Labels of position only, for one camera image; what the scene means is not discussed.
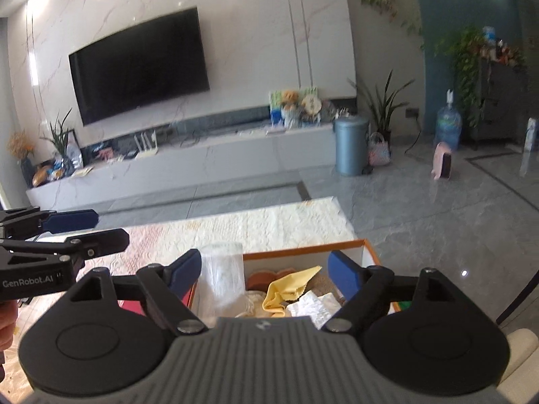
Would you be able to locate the woven pink basket bag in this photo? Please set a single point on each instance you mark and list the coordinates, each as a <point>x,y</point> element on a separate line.
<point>378,150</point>

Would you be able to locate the white marble tv cabinet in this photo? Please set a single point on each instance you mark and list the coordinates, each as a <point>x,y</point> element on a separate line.
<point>228,157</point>

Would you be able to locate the clear bag with white ribbon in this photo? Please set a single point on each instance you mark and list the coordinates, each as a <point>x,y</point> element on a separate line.
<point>221,287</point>

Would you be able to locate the person's left hand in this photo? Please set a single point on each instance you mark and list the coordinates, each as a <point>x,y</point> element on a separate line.
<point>8,320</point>

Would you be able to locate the white wifi router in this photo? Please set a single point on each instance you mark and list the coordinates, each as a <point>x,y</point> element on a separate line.
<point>147,146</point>

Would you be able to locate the dark cabinet with plant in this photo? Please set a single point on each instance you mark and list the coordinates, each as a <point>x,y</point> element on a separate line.
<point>490,82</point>

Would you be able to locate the white folded cloth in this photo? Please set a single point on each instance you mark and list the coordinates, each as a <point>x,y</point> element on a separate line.
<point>319,308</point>

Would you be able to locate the patterned lace tablecloth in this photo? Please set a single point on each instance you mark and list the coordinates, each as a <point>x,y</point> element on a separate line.
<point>280,227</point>

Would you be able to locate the teddy bear bouquet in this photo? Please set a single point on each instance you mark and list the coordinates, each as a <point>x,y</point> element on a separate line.
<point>290,113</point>

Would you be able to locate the pink small heater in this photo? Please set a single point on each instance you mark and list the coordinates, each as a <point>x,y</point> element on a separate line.
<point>442,160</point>

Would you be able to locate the hanging ivy plant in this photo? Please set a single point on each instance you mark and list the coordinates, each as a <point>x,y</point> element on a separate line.
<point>408,20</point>

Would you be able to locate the brown sponge pad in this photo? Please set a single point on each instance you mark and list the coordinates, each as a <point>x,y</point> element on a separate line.
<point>261,280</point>

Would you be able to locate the black wall television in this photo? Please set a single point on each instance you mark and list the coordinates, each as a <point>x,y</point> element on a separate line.
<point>159,59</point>

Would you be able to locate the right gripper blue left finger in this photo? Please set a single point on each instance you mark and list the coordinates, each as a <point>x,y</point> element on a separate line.
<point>164,288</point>

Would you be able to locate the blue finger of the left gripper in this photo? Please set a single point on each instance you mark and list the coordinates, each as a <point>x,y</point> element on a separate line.
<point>66,222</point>

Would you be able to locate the dried yellow flowers vase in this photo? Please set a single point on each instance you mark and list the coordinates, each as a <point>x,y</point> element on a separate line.
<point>21,148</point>

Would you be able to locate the red transparent storage box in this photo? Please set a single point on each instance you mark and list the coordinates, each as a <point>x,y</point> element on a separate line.
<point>132,306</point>

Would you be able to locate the yellow cloth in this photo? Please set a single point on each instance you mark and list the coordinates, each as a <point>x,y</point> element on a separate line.
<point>287,289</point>

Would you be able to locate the orange cardboard box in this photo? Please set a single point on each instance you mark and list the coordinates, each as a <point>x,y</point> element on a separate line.
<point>360,251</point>

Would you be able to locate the tall green floor plant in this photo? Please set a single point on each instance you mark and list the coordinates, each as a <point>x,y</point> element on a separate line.
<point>382,104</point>

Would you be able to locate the blue-grey trash bin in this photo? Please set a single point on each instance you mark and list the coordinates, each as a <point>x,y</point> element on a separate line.
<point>351,138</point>

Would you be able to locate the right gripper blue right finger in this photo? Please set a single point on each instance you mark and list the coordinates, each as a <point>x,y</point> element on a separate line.
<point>365,291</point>

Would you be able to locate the blue water jug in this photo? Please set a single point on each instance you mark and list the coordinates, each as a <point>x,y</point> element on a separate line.
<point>448,124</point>

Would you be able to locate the green plant in vase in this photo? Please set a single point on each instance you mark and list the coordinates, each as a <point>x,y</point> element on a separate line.
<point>65,143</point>

